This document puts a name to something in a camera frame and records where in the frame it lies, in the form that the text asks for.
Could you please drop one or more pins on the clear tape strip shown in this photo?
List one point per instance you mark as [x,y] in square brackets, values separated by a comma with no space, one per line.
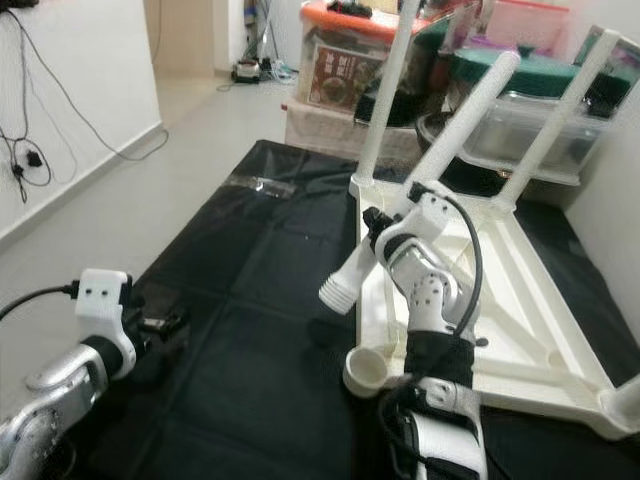
[260,186]

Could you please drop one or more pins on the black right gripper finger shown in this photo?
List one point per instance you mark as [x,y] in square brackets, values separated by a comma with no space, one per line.
[373,224]

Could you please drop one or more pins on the beige patterned cloth cover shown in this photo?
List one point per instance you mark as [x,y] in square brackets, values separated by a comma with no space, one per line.
[320,130]

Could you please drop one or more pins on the white plastic children table top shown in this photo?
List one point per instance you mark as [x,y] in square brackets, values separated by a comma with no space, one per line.
[540,330]

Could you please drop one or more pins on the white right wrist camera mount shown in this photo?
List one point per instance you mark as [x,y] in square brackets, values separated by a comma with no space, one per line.
[430,215]

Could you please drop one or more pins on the black wok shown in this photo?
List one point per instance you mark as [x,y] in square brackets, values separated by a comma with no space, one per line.
[428,125]

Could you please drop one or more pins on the clear storage box orange lid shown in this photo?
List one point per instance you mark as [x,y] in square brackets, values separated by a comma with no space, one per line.
[335,75]

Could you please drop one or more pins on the black power adapter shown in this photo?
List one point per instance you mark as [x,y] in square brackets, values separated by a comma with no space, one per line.
[35,158]

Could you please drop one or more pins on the green round pot lid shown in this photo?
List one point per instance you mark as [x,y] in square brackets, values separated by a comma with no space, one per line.
[540,75]

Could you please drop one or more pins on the pink plastic container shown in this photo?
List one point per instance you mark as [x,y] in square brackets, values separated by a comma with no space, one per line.
[525,25]

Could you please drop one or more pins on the dark curved metal sheet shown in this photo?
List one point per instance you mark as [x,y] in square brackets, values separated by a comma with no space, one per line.
[432,80]

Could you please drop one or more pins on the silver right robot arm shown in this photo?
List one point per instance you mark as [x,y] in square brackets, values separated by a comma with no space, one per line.
[430,295]

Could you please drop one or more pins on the black tablecloth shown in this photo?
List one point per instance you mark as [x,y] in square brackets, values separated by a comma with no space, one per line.
[240,400]

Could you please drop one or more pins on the dark printed picture box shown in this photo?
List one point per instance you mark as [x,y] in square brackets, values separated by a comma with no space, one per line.
[622,80]

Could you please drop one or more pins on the clear plastic container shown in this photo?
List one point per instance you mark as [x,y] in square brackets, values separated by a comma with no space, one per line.
[510,140]

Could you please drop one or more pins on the black wall shelf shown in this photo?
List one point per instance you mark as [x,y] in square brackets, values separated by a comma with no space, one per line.
[20,4]

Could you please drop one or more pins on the white appliance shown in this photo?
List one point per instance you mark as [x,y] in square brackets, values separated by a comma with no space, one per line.
[285,25]

